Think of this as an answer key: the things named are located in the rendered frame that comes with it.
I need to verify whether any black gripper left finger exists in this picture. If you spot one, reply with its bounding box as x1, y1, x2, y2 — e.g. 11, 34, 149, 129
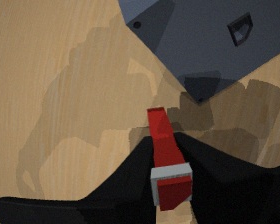
0, 135, 156, 224

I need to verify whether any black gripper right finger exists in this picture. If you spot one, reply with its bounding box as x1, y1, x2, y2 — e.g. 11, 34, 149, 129
173, 132, 280, 224

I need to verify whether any dark red peg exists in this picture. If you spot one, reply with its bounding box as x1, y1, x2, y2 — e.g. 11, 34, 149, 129
148, 108, 193, 210

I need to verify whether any dark grey sloped panel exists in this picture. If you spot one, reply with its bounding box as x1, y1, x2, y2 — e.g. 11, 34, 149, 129
119, 0, 280, 105

